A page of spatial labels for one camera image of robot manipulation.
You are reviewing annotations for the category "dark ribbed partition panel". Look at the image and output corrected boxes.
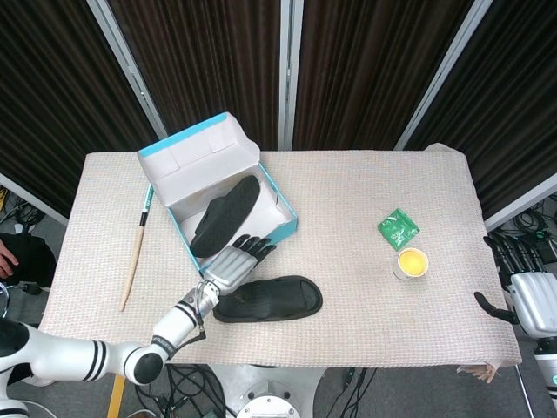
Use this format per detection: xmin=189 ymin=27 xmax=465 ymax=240
xmin=111 ymin=0 xmax=282 ymax=152
xmin=0 ymin=0 xmax=164 ymax=219
xmin=293 ymin=0 xmax=478 ymax=152
xmin=406 ymin=0 xmax=557 ymax=219

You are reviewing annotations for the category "turquoise shoe box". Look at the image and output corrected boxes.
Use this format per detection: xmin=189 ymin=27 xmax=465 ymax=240
xmin=138 ymin=111 xmax=300 ymax=279

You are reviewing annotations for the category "green sachet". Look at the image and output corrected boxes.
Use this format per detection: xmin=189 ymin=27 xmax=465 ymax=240
xmin=377 ymin=207 xmax=422 ymax=253

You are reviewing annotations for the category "beige woven tablecloth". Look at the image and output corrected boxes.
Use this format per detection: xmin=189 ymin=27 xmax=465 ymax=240
xmin=29 ymin=143 xmax=523 ymax=367

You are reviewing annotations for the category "person hand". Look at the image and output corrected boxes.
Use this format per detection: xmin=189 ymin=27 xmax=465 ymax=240
xmin=0 ymin=250 xmax=21 ymax=280

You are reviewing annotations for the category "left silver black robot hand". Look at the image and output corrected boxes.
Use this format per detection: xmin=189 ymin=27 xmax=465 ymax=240
xmin=203 ymin=233 xmax=278 ymax=296

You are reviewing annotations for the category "black slipper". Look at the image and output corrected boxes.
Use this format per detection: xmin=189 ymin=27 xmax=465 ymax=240
xmin=190 ymin=175 xmax=264 ymax=258
xmin=212 ymin=275 xmax=324 ymax=324

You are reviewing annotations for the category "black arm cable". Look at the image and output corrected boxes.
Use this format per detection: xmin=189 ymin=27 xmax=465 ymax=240
xmin=167 ymin=321 xmax=208 ymax=361

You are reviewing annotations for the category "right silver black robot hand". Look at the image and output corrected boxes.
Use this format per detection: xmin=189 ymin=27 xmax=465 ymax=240
xmin=473 ymin=234 xmax=557 ymax=339

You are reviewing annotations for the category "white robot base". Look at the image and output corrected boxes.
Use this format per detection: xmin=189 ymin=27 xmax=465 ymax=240
xmin=208 ymin=363 xmax=332 ymax=418

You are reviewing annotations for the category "grey metal partition post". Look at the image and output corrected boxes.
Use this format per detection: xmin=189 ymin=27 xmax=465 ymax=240
xmin=393 ymin=0 xmax=495 ymax=152
xmin=85 ymin=0 xmax=176 ymax=152
xmin=0 ymin=172 xmax=70 ymax=226
xmin=278 ymin=0 xmax=305 ymax=152
xmin=482 ymin=172 xmax=557 ymax=232

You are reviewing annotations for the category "paper cup yellow liquid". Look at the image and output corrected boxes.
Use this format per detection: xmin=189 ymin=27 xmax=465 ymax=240
xmin=393 ymin=246 xmax=430 ymax=282

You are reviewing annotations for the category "black floor cable bundle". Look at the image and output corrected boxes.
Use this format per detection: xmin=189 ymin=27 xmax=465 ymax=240
xmin=500 ymin=202 xmax=557 ymax=245
xmin=132 ymin=363 xmax=230 ymax=418
xmin=0 ymin=186 xmax=49 ymax=236

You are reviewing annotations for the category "wooden shoehorn green handle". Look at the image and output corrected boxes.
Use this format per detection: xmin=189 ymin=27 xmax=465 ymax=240
xmin=119 ymin=182 xmax=154 ymax=312

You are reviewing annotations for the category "person black trouser leg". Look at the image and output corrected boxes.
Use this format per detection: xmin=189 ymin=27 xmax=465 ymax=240
xmin=0 ymin=233 xmax=57 ymax=288

